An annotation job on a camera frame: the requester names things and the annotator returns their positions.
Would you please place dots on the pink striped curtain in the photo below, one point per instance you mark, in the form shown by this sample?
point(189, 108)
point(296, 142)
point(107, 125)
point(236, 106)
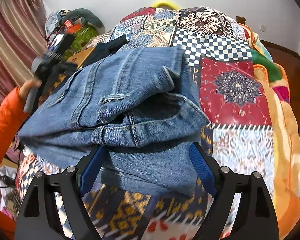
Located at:
point(22, 38)

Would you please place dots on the green fabric storage bag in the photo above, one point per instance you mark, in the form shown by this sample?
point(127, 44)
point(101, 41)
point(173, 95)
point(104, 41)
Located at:
point(82, 37)

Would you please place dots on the blue denim jeans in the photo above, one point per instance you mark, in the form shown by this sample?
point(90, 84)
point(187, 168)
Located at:
point(142, 105)

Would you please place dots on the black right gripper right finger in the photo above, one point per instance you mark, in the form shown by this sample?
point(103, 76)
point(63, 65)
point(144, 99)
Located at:
point(256, 217)

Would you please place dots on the pile of clothes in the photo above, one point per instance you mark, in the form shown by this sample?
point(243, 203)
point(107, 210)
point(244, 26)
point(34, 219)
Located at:
point(54, 20)

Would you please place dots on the colourful fleece blanket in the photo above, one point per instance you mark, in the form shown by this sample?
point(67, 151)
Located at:
point(273, 77)

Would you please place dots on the yellow plush pillow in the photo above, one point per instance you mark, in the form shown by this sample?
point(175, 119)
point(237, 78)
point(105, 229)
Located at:
point(165, 4)

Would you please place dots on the orange sleeve left forearm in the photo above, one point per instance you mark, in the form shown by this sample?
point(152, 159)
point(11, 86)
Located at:
point(11, 118)

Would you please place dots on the dark folded garment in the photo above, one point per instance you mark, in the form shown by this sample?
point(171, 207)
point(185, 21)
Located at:
point(103, 50)

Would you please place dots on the wooden bamboo lap desk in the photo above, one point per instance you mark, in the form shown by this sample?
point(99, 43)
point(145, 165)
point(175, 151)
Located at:
point(77, 59)

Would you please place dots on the orange box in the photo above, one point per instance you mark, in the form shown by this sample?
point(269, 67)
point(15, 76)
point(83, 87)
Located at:
point(73, 29)

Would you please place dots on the white wall socket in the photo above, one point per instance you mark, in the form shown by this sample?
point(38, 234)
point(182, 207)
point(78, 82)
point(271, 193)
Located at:
point(263, 28)

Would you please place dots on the colourful patchwork quilt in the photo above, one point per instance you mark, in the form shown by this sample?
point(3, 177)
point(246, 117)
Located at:
point(239, 133)

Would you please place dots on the person left hand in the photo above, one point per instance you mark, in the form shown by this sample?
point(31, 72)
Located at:
point(26, 87)

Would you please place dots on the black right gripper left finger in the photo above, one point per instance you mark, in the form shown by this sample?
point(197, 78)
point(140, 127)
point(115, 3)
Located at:
point(50, 196)

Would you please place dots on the wooden bed post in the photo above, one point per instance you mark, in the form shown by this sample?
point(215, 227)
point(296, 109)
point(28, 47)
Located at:
point(240, 20)

